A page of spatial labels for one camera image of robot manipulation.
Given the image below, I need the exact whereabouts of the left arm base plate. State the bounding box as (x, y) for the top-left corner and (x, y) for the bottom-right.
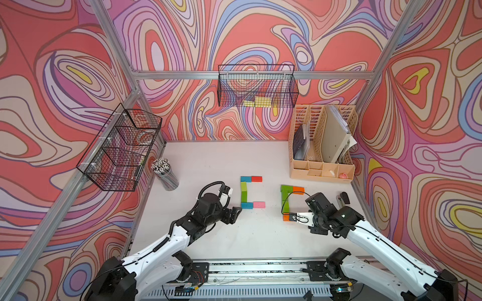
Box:
(167, 262), (210, 285)

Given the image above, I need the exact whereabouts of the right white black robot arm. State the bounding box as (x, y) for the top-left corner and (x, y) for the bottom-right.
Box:
(306, 193), (459, 300)

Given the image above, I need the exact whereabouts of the red block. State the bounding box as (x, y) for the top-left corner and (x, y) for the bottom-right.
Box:
(251, 176), (263, 183)

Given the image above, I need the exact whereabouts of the black wire basket left wall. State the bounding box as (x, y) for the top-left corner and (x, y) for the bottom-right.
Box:
(77, 104), (162, 192)

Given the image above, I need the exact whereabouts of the black wire basket back wall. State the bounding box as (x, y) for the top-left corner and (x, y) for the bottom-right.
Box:
(217, 63), (299, 108)

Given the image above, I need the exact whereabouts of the dark tablet in organizer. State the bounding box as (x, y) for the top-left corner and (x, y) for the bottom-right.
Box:
(292, 124), (310, 161)

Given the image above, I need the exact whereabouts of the white folder in organizer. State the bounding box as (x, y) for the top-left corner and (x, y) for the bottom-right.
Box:
(320, 105), (358, 165)

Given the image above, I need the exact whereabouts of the aluminium front rail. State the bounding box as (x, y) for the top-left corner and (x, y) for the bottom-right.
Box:
(107, 257), (409, 287)

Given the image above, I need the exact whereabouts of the black wire basket wall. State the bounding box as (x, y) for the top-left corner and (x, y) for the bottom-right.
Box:
(77, 104), (162, 192)
(217, 63), (299, 108)

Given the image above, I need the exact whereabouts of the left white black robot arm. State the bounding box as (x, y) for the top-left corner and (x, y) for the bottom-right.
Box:
(80, 193), (242, 300)

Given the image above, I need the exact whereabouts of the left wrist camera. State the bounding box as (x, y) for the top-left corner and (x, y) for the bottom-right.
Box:
(219, 184), (233, 204)

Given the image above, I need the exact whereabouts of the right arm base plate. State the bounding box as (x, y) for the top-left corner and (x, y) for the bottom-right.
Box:
(301, 261), (358, 283)

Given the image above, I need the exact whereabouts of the grey stapler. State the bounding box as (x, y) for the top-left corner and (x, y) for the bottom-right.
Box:
(336, 192), (351, 208)

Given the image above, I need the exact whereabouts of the teal block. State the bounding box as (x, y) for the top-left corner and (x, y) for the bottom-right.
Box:
(240, 176), (252, 183)
(241, 202), (254, 209)

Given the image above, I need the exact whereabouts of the yellow sticky notes pad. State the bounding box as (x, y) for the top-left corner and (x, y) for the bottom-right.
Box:
(242, 97), (272, 108)

